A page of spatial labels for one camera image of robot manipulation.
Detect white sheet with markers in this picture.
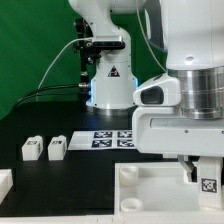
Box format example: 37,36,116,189
68,130,135,150

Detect white cable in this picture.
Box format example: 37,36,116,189
37,37,93,90

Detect white bracket left edge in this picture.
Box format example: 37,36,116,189
0,169,13,204

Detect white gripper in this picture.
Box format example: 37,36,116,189
132,107,224,182

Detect white front table rail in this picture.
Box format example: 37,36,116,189
0,213,224,224

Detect white square tabletop tray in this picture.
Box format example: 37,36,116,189
114,162,224,215

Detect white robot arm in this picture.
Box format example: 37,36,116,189
69,0,224,182

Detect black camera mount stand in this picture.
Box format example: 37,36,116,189
73,18,100,89

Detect black cables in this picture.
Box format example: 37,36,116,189
11,83,91,111

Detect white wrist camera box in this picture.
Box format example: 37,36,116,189
133,73,181,107

